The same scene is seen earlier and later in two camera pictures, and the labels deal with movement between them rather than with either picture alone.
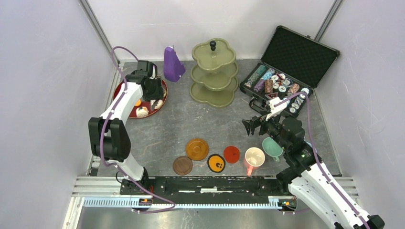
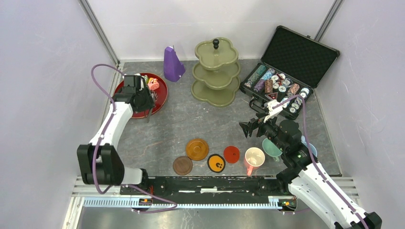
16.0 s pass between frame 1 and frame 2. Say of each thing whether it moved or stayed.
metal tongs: moved
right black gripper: stayed
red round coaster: stayed
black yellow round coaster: stayed
